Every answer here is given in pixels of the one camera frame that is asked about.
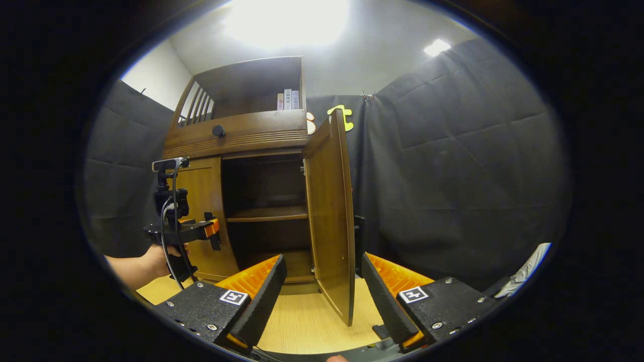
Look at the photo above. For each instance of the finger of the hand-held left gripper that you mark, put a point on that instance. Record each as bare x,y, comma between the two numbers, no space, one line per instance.
212,228

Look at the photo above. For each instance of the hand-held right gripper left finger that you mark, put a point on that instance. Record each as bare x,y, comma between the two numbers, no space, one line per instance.
264,296

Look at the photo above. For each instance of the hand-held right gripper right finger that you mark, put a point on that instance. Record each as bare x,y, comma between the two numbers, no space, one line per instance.
385,301

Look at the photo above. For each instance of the wooden cabinet door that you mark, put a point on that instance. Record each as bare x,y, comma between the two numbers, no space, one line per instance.
204,191
329,211

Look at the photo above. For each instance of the wooden double-door shoe cabinet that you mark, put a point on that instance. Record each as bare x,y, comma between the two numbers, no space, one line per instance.
241,130

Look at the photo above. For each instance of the wooden inner cabinet shelf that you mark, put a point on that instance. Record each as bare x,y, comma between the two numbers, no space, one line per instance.
266,213

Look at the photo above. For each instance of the black round drawer knob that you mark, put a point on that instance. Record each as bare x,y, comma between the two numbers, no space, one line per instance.
218,131

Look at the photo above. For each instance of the black backdrop cloth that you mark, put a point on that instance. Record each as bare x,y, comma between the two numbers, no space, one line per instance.
453,176

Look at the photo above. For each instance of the light grey garment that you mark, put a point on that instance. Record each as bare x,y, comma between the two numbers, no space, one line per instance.
528,266

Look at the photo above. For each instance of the row of upright books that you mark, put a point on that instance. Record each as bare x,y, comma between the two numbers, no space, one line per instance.
288,99

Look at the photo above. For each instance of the large ceiling light panel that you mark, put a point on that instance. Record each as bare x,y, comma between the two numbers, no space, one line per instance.
287,20

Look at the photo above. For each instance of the small ceiling light panel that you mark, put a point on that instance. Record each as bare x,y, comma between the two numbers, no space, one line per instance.
436,48

